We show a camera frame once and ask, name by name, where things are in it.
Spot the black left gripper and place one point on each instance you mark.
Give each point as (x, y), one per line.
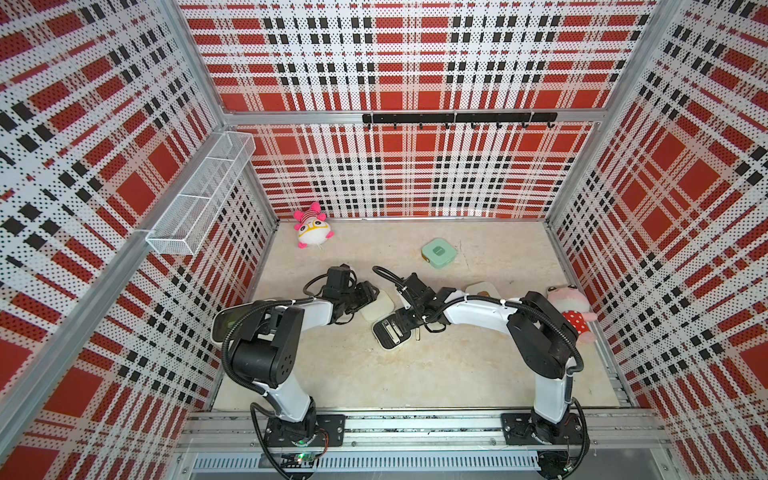
(366, 292)

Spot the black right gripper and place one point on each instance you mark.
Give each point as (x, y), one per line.
(403, 311)

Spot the cream manicure case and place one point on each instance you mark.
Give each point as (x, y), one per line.
(484, 288)
(386, 325)

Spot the mint green manicure case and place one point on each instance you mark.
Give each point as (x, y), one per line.
(438, 253)

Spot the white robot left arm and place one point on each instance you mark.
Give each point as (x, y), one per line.
(259, 344)

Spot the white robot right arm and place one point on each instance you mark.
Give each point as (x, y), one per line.
(545, 339)

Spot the pink white owl plush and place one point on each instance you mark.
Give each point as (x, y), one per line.
(312, 226)

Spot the white box green screen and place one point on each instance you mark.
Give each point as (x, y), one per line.
(226, 319)

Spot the pink frog plush red dress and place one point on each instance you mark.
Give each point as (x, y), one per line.
(576, 309)

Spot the white wire mesh shelf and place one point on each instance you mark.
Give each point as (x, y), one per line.
(186, 222)

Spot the black wall hook rail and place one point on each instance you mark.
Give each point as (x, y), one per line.
(523, 118)

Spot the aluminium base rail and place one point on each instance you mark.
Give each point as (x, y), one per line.
(614, 443)

